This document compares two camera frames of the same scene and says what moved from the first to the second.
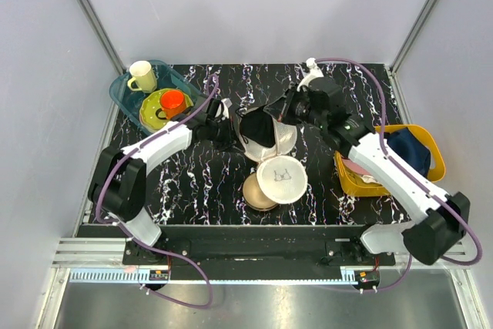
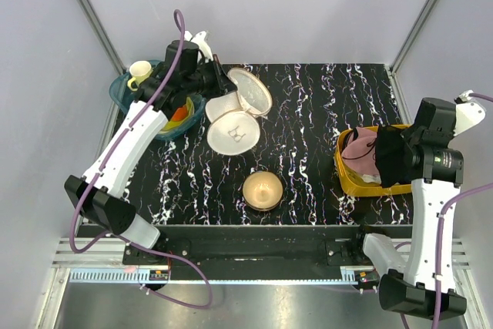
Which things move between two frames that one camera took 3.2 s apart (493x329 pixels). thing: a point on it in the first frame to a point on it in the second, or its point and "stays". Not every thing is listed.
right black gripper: x=277 y=108 to x=407 y=132
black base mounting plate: x=262 y=247 stays
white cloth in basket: x=370 y=179 stays
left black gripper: x=229 y=141 to x=223 y=85
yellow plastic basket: x=354 y=182 stays
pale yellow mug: x=143 y=77 stays
